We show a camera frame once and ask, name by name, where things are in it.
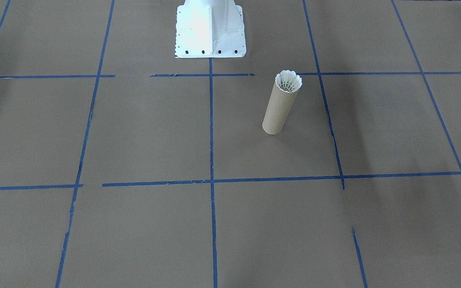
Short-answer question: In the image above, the white feather shuttlecock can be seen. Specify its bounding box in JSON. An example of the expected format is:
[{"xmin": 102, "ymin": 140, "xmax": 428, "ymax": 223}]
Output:
[{"xmin": 275, "ymin": 70, "xmax": 303, "ymax": 94}]

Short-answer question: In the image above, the white pedestal with base plate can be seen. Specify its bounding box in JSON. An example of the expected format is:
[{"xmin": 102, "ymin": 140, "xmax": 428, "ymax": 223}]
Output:
[{"xmin": 174, "ymin": 0, "xmax": 247, "ymax": 59}]

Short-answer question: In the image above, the brown cardboard tube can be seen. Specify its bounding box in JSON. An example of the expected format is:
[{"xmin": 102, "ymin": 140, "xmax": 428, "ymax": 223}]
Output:
[{"xmin": 262, "ymin": 78, "xmax": 301, "ymax": 135}]

